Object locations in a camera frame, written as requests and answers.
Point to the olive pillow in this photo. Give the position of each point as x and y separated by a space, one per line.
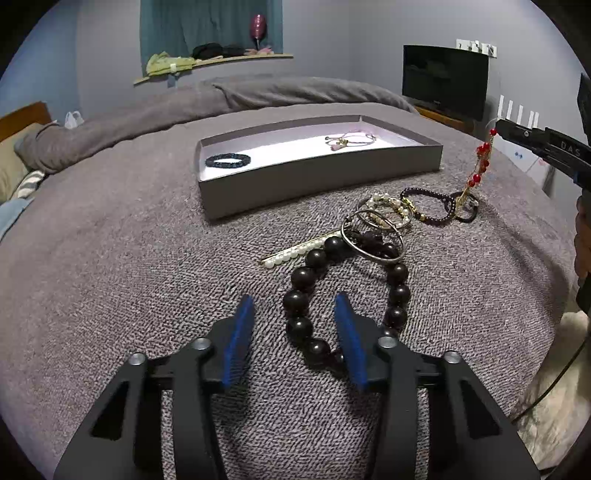
11 161

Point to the white router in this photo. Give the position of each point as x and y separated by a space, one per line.
501 108

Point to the black cloth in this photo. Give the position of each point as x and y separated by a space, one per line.
212 50

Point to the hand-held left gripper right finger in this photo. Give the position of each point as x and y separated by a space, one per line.
351 341

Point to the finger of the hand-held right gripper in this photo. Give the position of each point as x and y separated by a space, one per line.
563 154
521 131

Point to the silver bangle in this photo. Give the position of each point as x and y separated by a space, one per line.
361 217
344 229

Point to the green cloth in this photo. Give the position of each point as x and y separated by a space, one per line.
166 64

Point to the grey duvet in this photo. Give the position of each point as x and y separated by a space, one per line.
277 94

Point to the striped pillow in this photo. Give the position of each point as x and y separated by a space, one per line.
30 182

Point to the grey cardboard tray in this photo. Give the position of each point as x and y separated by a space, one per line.
300 184

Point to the person's right hand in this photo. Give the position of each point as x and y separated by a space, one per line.
582 249

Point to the white box with blue marks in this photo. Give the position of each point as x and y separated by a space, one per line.
526 165

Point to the wooden shelf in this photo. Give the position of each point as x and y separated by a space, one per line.
231 60

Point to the white plastic bag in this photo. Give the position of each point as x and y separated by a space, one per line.
73 121

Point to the teal curtain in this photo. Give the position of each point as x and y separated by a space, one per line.
184 27

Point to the pearl hair pin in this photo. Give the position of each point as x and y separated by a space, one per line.
286 256

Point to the beige fluffy clothing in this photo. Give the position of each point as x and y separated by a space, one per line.
554 429

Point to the grey textured bed cover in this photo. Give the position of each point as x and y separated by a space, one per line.
138 277

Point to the black television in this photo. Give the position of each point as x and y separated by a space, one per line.
443 78

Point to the wooden headboard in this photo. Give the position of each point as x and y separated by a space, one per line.
27 117

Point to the pink wine glass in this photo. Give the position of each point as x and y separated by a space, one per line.
258 25

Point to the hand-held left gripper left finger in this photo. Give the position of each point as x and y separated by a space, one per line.
238 341

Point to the wooden television stand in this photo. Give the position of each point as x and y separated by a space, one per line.
443 119

